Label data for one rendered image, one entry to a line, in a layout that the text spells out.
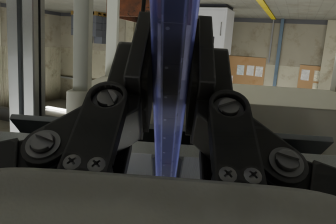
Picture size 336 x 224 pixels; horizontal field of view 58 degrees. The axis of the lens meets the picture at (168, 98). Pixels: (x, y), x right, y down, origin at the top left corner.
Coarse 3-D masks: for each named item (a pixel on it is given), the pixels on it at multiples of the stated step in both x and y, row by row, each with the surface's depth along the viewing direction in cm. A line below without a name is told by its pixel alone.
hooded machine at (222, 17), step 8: (200, 8) 654; (208, 8) 647; (216, 8) 640; (224, 8) 634; (232, 8) 692; (216, 16) 642; (224, 16) 635; (232, 16) 683; (216, 24) 644; (224, 24) 638; (232, 24) 694; (216, 32) 647; (224, 32) 641; (216, 40) 649; (224, 40) 644
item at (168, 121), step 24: (168, 0) 8; (192, 0) 8; (168, 24) 9; (192, 24) 9; (168, 48) 10; (192, 48) 10; (168, 72) 11; (168, 96) 12; (168, 120) 14; (168, 144) 16; (168, 168) 19
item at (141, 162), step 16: (32, 128) 29; (144, 144) 23; (192, 144) 30; (304, 144) 28; (320, 144) 28; (144, 160) 23; (192, 160) 23; (320, 160) 22; (176, 176) 25; (192, 176) 25
